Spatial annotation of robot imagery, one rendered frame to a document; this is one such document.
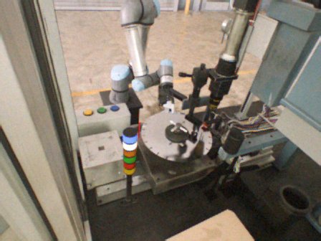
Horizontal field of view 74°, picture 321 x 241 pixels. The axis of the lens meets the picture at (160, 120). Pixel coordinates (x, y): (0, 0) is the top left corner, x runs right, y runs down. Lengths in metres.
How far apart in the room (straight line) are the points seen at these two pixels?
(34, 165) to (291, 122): 0.63
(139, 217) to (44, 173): 0.80
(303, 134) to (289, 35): 0.30
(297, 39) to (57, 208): 0.72
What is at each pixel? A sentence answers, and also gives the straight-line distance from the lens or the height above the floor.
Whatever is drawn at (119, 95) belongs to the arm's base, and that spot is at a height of 0.82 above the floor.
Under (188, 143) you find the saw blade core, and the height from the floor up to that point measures 0.95.
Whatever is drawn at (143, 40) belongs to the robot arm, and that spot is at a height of 1.16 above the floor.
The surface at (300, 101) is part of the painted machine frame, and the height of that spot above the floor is 1.35.
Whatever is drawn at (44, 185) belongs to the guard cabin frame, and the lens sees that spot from 0.20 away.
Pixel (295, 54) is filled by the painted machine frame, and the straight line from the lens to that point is 0.77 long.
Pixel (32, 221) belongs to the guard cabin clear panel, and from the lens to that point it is 0.20.
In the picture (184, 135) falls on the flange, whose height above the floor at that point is 0.96.
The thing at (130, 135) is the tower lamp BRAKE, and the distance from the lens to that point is 0.66.
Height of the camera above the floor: 1.62
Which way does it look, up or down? 40 degrees down
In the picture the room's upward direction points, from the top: 8 degrees clockwise
